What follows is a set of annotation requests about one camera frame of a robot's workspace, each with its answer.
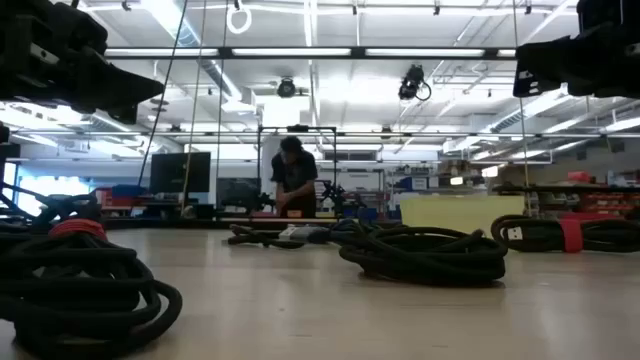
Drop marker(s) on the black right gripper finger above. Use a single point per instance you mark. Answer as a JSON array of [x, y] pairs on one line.
[[527, 85], [550, 57]]

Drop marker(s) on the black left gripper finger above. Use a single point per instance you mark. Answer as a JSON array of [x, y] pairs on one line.
[[124, 115], [115, 85]]

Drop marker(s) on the yellow translucent plastic bin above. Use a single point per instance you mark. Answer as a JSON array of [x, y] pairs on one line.
[[450, 212]]

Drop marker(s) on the black monitor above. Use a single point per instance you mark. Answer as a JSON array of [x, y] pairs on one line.
[[180, 172]]

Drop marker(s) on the red storage bin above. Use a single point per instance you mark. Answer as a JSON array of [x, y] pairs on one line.
[[578, 177]]

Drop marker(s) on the round black ceiling device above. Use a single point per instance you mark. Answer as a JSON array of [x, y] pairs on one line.
[[286, 88]]

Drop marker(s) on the overhead light bar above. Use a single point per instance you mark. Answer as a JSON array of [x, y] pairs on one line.
[[357, 52]]

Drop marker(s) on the person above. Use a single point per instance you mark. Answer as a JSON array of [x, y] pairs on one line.
[[295, 175]]

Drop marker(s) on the black overhead camera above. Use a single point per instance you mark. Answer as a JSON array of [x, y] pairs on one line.
[[411, 82]]

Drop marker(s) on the black aluminium rig frame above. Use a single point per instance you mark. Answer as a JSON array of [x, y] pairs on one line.
[[175, 223]]

